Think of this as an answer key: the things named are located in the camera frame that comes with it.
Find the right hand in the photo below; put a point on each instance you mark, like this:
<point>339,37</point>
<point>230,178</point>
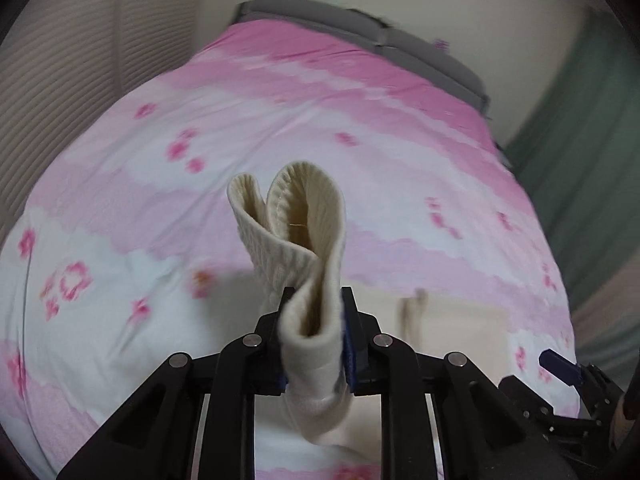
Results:
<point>624,432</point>

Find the grey upholstered headboard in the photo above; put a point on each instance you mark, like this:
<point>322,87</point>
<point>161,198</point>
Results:
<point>377,36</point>

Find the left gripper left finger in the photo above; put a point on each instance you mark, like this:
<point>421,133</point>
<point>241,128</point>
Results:
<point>249,366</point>

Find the pink floral duvet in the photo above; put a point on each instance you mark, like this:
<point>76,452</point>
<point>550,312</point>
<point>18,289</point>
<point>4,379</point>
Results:
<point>276,157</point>

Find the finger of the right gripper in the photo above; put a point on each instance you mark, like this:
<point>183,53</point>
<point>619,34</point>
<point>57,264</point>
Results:
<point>568,372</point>
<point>556,427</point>

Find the beige curtain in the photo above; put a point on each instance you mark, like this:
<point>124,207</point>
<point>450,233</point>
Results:
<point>606,326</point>

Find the cream beige pants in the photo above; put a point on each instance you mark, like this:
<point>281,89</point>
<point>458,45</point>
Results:
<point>303,250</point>

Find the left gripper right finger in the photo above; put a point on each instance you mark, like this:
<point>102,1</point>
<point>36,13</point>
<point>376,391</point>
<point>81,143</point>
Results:
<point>377,364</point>

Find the white louvered wardrobe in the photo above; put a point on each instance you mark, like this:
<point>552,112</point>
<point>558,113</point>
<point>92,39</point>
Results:
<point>64,62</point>

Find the green curtain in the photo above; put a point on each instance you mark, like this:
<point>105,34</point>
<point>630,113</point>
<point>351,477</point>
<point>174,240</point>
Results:
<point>577,158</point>

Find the purple toy on headboard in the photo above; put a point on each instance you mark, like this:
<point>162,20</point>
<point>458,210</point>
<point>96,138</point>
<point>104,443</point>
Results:
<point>442,45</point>

